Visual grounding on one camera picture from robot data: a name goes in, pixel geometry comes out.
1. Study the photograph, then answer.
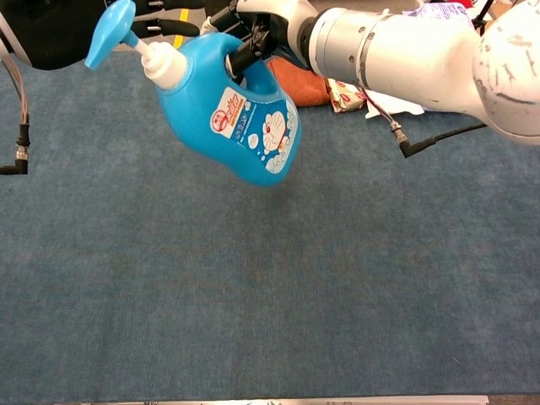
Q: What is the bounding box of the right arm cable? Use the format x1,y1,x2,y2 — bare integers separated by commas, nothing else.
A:
361,87,490,159

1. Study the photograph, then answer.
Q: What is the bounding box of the lavender and cream tissue pack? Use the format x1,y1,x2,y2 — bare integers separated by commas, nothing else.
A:
402,0,480,21

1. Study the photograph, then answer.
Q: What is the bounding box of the black tripod stand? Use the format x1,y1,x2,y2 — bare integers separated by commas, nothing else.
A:
471,0,495,33

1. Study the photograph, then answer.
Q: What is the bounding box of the blue detergent pump bottle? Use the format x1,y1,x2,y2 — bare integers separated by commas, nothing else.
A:
84,0,303,188

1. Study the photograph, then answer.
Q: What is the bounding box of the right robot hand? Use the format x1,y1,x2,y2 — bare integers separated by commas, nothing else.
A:
200,0,316,79

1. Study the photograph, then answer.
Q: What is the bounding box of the white wipes pack blue label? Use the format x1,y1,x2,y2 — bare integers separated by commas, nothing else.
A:
364,86,425,121

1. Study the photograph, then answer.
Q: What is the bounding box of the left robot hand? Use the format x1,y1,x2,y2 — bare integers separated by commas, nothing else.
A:
0,0,203,72

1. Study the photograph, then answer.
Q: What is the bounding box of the aluminium table edge rail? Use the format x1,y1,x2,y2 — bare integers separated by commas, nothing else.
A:
54,395,490,405

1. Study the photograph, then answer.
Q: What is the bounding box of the cardboard box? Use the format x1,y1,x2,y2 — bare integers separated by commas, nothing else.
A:
492,0,514,22

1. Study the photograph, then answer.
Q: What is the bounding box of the cream red-print snack pack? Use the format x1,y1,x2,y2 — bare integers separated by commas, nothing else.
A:
327,78,367,114

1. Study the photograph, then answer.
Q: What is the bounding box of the brown folded towel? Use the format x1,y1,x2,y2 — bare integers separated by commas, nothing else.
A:
267,57,330,107

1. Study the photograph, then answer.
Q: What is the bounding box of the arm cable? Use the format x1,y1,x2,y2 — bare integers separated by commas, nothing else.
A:
0,54,30,176
361,87,490,159

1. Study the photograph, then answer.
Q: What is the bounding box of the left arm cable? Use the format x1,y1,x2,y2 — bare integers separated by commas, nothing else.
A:
0,54,30,176

